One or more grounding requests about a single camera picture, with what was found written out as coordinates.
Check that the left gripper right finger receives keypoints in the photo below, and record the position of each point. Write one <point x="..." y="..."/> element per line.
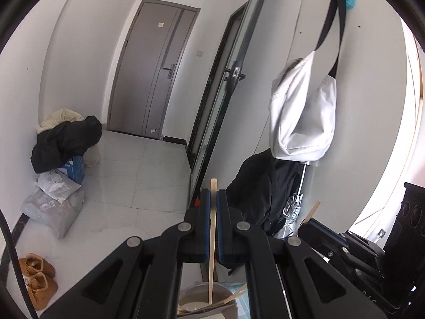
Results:
<point x="286" y="280"/>

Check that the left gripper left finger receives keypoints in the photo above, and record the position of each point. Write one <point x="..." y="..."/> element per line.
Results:
<point x="140" y="278"/>

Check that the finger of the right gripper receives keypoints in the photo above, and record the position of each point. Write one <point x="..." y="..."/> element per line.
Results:
<point x="321" y="238"/>

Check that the wooden chopstick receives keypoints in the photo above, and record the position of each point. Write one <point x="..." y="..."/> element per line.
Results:
<point x="213" y="220"/>
<point x="232" y="297"/>
<point x="312" y="212"/>

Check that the silver folded umbrella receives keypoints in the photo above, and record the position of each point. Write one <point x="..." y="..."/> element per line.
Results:
<point x="292" y="208"/>

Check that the wooden chopstick in holder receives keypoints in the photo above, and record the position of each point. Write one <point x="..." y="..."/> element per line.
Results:
<point x="232" y="297"/>

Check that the black speaker cabinet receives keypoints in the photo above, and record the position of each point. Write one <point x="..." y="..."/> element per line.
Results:
<point x="403" y="262"/>

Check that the teal checked placemat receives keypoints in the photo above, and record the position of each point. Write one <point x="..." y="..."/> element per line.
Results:
<point x="242" y="302"/>

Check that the black backpack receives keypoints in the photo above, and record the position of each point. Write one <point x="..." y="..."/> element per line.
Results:
<point x="262" y="188"/>

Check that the tan boot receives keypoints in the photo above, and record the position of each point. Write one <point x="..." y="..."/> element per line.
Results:
<point x="41" y="289"/>
<point x="32" y="264"/>

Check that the grey plastic parcel bag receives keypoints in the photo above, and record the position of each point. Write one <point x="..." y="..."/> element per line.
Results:
<point x="59" y="217"/>

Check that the blue cardboard box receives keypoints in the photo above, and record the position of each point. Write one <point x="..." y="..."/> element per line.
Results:
<point x="74" y="169"/>

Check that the white plastic parcel bag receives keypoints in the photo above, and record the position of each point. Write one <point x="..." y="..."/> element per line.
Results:
<point x="57" y="185"/>

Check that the white hanging bag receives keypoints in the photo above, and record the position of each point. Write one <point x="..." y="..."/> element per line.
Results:
<point x="302" y="122"/>

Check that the black jacket pile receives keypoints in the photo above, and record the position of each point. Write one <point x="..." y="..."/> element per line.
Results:
<point x="56" y="146"/>

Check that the cream cloth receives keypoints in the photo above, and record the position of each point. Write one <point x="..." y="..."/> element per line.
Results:
<point x="58" y="117"/>

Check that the black framed glass door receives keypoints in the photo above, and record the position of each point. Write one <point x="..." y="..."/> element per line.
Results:
<point x="225" y="75"/>

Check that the grey entrance door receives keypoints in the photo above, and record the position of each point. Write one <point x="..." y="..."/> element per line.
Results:
<point x="147" y="68"/>

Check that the wall power socket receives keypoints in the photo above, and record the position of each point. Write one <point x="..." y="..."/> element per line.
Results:
<point x="381" y="234"/>

